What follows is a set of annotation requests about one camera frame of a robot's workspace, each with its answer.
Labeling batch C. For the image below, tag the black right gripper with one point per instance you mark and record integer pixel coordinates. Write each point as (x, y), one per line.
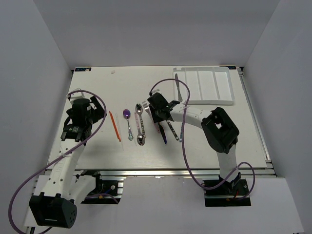
(155, 118)

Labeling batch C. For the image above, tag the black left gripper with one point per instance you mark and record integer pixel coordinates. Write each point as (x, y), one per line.
(98, 112)

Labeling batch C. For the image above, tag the pink handled fork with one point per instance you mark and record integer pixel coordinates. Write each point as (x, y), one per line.
(147, 110)

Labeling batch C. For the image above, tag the iridescent purple knife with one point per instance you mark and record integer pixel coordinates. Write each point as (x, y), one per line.
(162, 133)

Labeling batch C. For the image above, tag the black patterned handle spoon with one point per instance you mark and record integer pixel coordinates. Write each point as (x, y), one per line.
(140, 137)

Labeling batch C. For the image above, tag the black patterned handle fork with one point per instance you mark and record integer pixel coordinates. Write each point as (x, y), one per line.
(172, 130)

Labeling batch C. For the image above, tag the teal handled fork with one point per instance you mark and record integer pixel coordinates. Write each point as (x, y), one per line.
(181, 134)

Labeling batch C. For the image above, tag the purple bowl ornate spoon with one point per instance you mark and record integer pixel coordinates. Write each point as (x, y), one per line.
(127, 115)

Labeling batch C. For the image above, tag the silver ornate knife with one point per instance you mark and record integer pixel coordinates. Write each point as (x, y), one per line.
(180, 99)

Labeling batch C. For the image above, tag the white divided cutlery tray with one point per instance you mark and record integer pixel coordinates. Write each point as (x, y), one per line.
(208, 85)

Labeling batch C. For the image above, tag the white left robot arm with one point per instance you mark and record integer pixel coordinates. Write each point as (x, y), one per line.
(56, 205)

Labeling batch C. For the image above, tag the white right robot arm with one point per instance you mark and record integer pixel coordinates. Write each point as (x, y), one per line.
(219, 130)

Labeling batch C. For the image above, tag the orange chopstick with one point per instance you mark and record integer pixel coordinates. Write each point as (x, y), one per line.
(114, 126)

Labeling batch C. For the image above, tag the blue table label left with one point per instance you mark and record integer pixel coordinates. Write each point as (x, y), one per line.
(83, 69)

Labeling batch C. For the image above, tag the blue table label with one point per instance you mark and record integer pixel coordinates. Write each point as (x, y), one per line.
(83, 69)
(229, 67)

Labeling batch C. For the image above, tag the blue table label right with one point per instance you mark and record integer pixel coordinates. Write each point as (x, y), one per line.
(229, 67)

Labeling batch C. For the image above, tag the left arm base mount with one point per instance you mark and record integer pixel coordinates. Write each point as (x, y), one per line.
(108, 190)

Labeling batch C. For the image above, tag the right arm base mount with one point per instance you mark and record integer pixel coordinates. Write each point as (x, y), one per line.
(223, 197)

